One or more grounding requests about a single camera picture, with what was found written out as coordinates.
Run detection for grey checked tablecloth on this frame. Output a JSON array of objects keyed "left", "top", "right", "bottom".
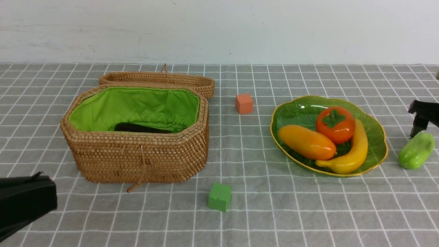
[{"left": 0, "top": 62, "right": 438, "bottom": 247}]

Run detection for yellow banana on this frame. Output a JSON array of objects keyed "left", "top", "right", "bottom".
[{"left": 315, "top": 119, "right": 368, "bottom": 175}]

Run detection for orange persimmon green leaf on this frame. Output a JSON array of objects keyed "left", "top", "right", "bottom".
[{"left": 316, "top": 107, "right": 356, "bottom": 144}]

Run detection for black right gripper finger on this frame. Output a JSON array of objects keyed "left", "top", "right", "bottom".
[{"left": 408, "top": 100, "right": 439, "bottom": 139}]

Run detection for green foam cube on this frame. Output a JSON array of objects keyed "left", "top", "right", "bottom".
[{"left": 207, "top": 183, "right": 232, "bottom": 212}]

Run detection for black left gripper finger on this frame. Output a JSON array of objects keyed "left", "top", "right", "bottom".
[{"left": 0, "top": 172, "right": 58, "bottom": 242}]

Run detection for orange foam cube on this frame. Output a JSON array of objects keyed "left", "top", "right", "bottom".
[{"left": 235, "top": 93, "right": 253, "bottom": 114}]

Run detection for dark purple eggplant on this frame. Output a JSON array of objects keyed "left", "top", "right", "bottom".
[{"left": 113, "top": 122, "right": 172, "bottom": 133}]

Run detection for green ridged gourd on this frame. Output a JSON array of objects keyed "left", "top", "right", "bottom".
[{"left": 398, "top": 131, "right": 435, "bottom": 170}]

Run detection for woven rattan basket green lining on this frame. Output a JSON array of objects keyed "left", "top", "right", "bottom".
[{"left": 60, "top": 83, "right": 210, "bottom": 184}]

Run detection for orange yellow mango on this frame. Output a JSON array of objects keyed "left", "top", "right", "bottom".
[{"left": 278, "top": 125, "right": 337, "bottom": 161}]

